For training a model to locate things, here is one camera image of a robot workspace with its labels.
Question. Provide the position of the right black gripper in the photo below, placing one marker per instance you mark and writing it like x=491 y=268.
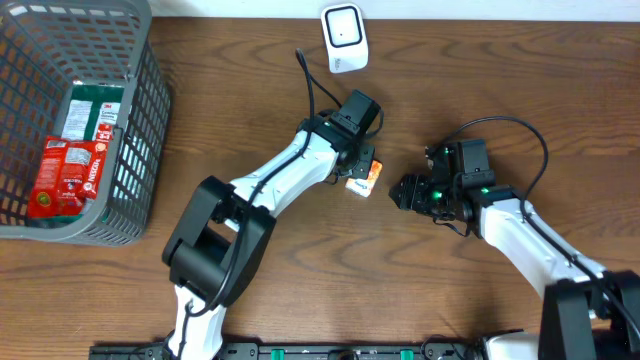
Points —
x=413 y=192

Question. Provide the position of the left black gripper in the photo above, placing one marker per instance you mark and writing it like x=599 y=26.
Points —
x=367 y=163

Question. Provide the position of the orange tissue packet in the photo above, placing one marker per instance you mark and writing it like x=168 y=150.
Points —
x=364 y=187

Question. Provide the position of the red Nescafe stick sachet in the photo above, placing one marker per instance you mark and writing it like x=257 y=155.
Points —
x=104 y=133

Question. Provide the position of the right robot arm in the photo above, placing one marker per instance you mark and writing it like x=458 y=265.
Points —
x=589 y=312

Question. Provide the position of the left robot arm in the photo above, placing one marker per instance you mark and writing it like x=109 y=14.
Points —
x=218 y=244

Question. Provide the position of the white barcode scanner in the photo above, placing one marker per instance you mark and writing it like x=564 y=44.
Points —
x=345 y=38

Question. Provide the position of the green white 3M package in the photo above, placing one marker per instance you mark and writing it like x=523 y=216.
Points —
x=91 y=108

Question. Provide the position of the red Nescafe coffee pack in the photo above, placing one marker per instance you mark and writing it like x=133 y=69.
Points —
x=68 y=179

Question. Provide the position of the grey plastic mesh basket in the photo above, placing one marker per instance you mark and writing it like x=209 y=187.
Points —
x=46 y=48

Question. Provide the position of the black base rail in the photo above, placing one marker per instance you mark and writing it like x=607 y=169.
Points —
x=439 y=349

